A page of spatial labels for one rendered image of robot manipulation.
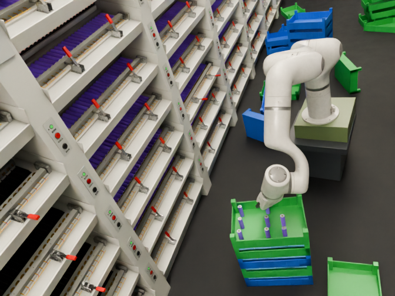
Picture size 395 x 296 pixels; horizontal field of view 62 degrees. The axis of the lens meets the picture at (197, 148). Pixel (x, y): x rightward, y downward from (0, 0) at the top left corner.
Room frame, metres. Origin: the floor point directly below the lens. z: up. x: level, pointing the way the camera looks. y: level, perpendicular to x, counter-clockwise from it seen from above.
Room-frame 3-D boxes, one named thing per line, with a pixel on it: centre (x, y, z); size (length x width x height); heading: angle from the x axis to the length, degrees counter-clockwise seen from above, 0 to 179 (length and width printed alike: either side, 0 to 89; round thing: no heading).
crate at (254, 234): (0.84, -0.17, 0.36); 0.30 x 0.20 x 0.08; 72
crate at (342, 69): (2.07, -1.27, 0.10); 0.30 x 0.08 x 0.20; 171
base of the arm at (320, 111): (1.37, -0.68, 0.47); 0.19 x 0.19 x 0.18
